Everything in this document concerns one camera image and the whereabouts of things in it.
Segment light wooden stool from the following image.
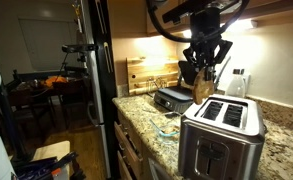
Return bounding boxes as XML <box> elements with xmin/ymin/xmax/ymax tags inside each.
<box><xmin>31</xmin><ymin>140</ymin><xmax>72</xmax><ymax>180</ymax></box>

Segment wooden lower cabinet drawers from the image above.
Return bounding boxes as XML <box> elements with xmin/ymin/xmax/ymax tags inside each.
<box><xmin>113</xmin><ymin>108</ymin><xmax>177</xmax><ymax>180</ymax></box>

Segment wooden upper cabinets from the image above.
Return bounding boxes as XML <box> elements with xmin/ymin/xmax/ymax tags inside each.
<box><xmin>145</xmin><ymin>0</ymin><xmax>293</xmax><ymax>38</ymax></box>

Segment black camera stand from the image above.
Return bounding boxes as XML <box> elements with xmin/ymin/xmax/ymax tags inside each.
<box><xmin>63</xmin><ymin>52</ymin><xmax>90</xmax><ymax>76</ymax></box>

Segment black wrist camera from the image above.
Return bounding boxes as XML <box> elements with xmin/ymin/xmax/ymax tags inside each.
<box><xmin>161</xmin><ymin>0</ymin><xmax>217</xmax><ymax>25</ymax></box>

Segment stainless steel refrigerator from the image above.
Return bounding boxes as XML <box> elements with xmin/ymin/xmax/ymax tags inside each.
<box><xmin>80</xmin><ymin>0</ymin><xmax>121</xmax><ymax>179</ymax></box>

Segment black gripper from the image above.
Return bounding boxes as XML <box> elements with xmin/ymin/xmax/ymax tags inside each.
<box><xmin>182</xmin><ymin>6</ymin><xmax>234</xmax><ymax>84</ymax></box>

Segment dark wooden chair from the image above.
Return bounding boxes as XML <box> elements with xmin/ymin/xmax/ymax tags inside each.
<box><xmin>5</xmin><ymin>87</ymin><xmax>57</xmax><ymax>138</ymax></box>
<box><xmin>51</xmin><ymin>79</ymin><xmax>94</xmax><ymax>129</ymax></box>

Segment small brown bread slice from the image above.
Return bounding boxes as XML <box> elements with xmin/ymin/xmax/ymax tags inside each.
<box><xmin>160</xmin><ymin>124</ymin><xmax>181</xmax><ymax>136</ymax></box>

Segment stainless steel two-slot toaster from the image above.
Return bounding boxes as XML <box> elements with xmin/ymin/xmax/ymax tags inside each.
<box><xmin>178</xmin><ymin>93</ymin><xmax>266</xmax><ymax>180</ymax></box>

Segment black panini press grill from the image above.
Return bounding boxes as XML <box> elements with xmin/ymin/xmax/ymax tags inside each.
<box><xmin>153</xmin><ymin>55</ymin><xmax>232</xmax><ymax>114</ymax></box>

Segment black tool pile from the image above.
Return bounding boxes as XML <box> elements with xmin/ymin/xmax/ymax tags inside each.
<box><xmin>11</xmin><ymin>151</ymin><xmax>87</xmax><ymax>180</ymax></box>

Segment colourful hanging decoration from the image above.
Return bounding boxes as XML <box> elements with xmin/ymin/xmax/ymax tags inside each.
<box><xmin>70</xmin><ymin>0</ymin><xmax>84</xmax><ymax>34</ymax></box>

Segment black stereo camera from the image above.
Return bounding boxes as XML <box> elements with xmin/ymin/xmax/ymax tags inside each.
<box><xmin>61</xmin><ymin>44</ymin><xmax>99</xmax><ymax>54</ymax></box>

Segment wooden cutting board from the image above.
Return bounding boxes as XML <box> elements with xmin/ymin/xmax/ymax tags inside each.
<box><xmin>125</xmin><ymin>55</ymin><xmax>181</xmax><ymax>97</ymax></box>

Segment dark dining table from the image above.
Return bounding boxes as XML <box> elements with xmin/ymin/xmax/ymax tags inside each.
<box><xmin>7</xmin><ymin>75</ymin><xmax>87</xmax><ymax>101</ymax></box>

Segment white window blind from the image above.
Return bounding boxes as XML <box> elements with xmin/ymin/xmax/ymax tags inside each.
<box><xmin>18</xmin><ymin>18</ymin><xmax>80</xmax><ymax>73</ymax></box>

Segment large brown bread slice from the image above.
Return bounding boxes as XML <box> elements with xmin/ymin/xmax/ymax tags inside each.
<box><xmin>191</xmin><ymin>68</ymin><xmax>216</xmax><ymax>105</ymax></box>

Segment silver appliance handle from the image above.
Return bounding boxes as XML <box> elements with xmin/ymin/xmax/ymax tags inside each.
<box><xmin>147</xmin><ymin>157</ymin><xmax>174</xmax><ymax>180</ymax></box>

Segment clear plastic bottle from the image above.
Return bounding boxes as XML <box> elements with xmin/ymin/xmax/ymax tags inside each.
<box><xmin>225</xmin><ymin>68</ymin><xmax>247</xmax><ymax>99</ymax></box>

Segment orange item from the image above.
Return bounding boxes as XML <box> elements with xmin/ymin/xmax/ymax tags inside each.
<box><xmin>40</xmin><ymin>75</ymin><xmax>69</xmax><ymax>89</ymax></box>

